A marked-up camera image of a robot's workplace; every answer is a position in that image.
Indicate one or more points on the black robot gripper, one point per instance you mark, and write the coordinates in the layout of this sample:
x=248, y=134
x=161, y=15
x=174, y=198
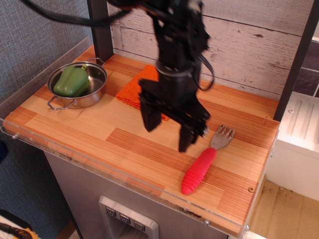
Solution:
x=174, y=95

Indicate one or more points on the red handled metal fork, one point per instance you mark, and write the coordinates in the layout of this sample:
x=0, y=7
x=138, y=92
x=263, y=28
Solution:
x=197, y=171

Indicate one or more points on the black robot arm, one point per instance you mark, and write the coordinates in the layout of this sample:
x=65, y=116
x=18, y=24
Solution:
x=181, y=39

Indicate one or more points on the folded orange cloth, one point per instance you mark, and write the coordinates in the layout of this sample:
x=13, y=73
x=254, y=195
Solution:
x=130, y=93

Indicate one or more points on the small steel pot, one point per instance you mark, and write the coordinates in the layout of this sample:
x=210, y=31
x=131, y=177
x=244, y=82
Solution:
x=97, y=77

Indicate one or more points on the grey toy fridge cabinet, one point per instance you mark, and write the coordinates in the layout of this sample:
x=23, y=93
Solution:
x=103, y=209

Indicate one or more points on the green toy bell pepper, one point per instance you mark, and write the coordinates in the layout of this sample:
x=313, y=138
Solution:
x=73, y=82

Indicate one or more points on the white toy sink unit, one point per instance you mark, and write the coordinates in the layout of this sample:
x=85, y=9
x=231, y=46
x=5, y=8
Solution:
x=294, y=161

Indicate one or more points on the clear acrylic edge guard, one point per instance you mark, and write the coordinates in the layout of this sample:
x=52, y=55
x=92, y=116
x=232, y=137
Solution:
x=145, y=163

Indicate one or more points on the yellow object bottom left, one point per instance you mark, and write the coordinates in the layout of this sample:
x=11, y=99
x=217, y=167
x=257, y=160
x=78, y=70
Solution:
x=21, y=234

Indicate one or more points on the dark left shelf post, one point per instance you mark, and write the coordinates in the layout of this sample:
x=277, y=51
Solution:
x=102, y=37

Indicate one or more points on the dark shelf post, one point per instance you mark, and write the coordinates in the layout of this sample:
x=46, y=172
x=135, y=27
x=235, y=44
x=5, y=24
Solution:
x=102, y=37
x=298, y=60

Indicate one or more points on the dark right shelf post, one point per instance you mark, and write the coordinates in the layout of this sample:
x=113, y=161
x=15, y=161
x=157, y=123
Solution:
x=298, y=60

